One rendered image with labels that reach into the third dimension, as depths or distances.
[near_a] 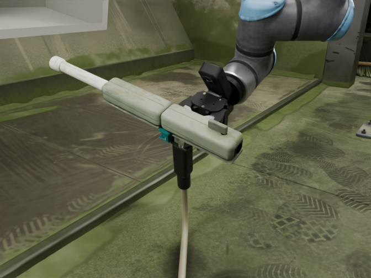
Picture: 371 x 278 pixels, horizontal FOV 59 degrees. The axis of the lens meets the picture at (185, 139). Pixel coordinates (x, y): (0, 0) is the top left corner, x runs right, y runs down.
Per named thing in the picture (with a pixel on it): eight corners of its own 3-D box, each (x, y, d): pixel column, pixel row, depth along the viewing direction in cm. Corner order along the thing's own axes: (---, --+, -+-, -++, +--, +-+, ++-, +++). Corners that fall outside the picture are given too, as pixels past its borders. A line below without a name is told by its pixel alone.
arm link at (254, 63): (248, 30, 83) (242, 64, 90) (222, 53, 76) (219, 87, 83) (282, 42, 79) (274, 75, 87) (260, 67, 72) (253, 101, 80)
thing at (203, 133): (236, 203, 71) (248, 124, 55) (224, 219, 68) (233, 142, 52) (82, 118, 92) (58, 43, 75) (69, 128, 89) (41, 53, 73)
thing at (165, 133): (181, 131, 66) (181, 122, 64) (169, 143, 64) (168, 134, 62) (171, 126, 67) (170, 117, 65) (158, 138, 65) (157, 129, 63)
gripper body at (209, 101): (215, 143, 71) (241, 112, 78) (216, 113, 65) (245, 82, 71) (185, 130, 74) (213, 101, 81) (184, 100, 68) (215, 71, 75)
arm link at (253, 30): (291, -16, 72) (279, 36, 81) (238, -16, 72) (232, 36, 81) (302, 5, 66) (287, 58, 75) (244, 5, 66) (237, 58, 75)
